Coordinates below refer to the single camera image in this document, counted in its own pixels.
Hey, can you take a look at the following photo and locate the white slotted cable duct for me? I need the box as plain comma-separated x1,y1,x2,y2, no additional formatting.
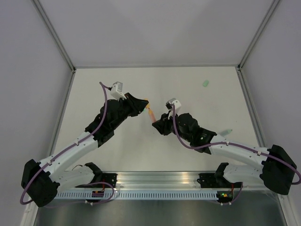
55,190,218,200

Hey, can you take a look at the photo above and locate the black mounting plate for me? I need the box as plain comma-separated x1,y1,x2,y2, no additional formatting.
101,173,118,188
197,173,242,188

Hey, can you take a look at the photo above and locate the light green highlighter pen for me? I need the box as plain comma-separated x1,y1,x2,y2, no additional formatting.
220,129,233,137

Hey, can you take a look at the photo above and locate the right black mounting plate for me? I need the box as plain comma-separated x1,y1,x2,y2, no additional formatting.
197,173,242,188

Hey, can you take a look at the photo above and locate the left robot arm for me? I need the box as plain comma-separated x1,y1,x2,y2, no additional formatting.
21,93,149,207

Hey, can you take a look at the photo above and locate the left aluminium frame post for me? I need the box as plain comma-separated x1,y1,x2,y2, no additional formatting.
31,0,76,156

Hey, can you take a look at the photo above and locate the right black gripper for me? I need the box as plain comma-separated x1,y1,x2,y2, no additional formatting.
152,110,191,143

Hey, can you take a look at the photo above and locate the orange highlighter pen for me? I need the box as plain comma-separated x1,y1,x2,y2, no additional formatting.
147,108,156,123

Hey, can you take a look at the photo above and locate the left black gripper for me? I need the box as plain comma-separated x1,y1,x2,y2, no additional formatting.
111,93,149,130

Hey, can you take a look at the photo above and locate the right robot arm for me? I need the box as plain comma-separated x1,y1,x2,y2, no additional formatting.
152,113,297,195

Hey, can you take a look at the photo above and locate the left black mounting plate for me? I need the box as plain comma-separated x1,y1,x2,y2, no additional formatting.
101,173,118,188

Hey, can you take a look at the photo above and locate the aluminium frame post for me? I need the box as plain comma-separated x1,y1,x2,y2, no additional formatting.
31,0,76,156
236,0,282,147

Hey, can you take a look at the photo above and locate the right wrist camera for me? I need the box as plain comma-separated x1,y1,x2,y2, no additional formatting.
166,98,182,114

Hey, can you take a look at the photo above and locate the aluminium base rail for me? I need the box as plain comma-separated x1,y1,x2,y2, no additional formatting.
34,171,289,190

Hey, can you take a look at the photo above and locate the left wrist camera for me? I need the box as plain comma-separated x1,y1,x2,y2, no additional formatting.
110,81,126,100

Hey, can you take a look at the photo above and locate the right aluminium frame post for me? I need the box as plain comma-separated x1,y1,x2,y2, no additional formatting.
236,0,282,147

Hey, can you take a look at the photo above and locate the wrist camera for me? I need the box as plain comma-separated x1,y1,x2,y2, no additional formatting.
110,81,126,100
166,98,182,114

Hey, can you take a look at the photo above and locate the light green pen cap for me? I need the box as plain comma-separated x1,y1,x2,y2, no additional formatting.
202,80,209,87

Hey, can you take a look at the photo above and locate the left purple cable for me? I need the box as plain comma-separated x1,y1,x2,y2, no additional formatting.
20,81,116,205

